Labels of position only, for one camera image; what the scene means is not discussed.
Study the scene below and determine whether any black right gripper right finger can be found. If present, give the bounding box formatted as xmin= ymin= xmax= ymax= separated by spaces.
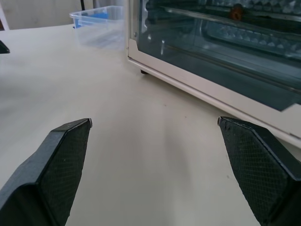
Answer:
xmin=217 ymin=116 xmax=301 ymax=226

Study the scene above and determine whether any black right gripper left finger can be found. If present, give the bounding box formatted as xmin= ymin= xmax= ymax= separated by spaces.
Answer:
xmin=0 ymin=118 xmax=93 ymax=226

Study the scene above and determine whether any cream toaster oven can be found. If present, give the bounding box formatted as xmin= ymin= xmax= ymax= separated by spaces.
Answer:
xmin=127 ymin=0 xmax=301 ymax=150

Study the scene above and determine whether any metal oven rack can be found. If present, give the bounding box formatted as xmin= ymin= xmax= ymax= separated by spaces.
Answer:
xmin=159 ymin=5 xmax=301 ymax=32

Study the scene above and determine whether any dark brown blurry object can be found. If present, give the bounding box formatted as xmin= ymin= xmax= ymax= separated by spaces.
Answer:
xmin=230 ymin=5 xmax=243 ymax=21

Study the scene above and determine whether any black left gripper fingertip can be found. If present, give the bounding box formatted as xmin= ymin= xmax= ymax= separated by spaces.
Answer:
xmin=0 ymin=40 xmax=10 ymax=55

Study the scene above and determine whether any clear plastic storage box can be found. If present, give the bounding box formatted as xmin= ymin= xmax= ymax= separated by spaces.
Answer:
xmin=69 ymin=5 xmax=126 ymax=51

